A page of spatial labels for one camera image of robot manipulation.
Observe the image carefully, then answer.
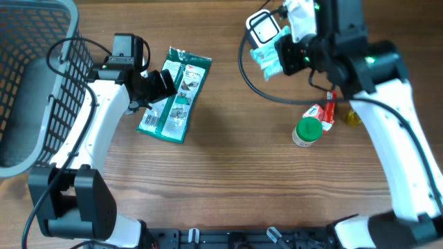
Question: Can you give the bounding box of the green 3M glove package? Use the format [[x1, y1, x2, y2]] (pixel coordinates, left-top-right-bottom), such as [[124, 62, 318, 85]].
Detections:
[[137, 47, 212, 144]]

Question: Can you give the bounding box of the light teal wipes packet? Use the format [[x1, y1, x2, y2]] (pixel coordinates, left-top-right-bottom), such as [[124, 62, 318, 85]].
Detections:
[[250, 26, 291, 81]]

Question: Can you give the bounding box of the red tissue packet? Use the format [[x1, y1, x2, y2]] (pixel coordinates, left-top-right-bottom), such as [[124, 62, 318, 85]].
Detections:
[[302, 104, 325, 121]]

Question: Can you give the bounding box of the red stick sachet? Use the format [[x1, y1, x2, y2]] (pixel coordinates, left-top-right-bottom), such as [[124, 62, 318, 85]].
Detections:
[[321, 91, 337, 133]]

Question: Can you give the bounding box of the yellow liquid Vim bottle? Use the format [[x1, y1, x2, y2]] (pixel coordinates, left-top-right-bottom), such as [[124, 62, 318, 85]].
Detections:
[[344, 109, 362, 127]]

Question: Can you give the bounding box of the red-lidded white cup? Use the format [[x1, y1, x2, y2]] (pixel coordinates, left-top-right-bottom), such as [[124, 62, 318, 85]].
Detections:
[[292, 117, 323, 147]]

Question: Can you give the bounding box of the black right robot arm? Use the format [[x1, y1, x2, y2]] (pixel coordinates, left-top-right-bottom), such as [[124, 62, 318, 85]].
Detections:
[[276, 1, 442, 248]]

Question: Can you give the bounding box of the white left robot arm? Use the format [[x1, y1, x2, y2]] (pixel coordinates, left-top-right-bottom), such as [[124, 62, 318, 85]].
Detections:
[[28, 33, 177, 248]]

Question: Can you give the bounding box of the white barcode scanner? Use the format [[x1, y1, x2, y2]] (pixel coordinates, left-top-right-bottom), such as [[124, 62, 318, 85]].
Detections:
[[245, 10, 281, 50]]

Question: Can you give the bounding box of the grey plastic mesh basket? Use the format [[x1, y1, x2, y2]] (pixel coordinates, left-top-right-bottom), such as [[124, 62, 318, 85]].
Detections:
[[1, 0, 93, 178]]

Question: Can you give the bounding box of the black right camera cable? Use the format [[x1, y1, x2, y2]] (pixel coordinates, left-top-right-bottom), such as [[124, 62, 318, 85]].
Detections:
[[237, 6, 443, 215]]

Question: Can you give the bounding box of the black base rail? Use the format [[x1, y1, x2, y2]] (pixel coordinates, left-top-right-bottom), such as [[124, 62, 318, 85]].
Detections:
[[143, 227, 341, 249]]

